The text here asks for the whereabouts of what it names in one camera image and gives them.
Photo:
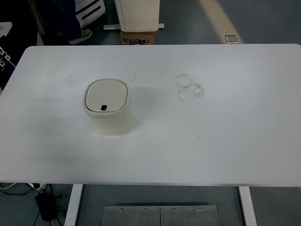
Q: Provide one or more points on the grey metal floor bar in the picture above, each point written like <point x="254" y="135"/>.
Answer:
<point x="111" y="27"/>

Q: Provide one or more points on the white table leg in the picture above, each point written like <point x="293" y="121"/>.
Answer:
<point x="247" y="207"/>
<point x="73" y="204"/>

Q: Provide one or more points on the black power strip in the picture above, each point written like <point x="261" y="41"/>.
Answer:
<point x="4" y="60"/>

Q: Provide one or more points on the grey metal plate with screws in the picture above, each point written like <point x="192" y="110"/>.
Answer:
<point x="160" y="216"/>

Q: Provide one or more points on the white power strip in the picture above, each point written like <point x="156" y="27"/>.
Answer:
<point x="37" y="186"/>

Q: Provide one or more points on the black power adapter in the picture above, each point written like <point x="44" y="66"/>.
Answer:
<point x="45" y="207"/>

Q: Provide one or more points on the white panel with black slots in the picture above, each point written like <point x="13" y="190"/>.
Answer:
<point x="90" y="10"/>

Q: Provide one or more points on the white side table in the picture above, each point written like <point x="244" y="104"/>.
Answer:
<point x="5" y="28"/>

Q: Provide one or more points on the small cream lidded trash bin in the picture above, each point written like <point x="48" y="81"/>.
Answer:
<point x="113" y="122"/>

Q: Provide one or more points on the grey floor socket plate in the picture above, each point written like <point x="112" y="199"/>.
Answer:
<point x="231" y="39"/>

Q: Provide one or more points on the brown cardboard box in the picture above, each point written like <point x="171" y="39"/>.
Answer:
<point x="137" y="37"/>

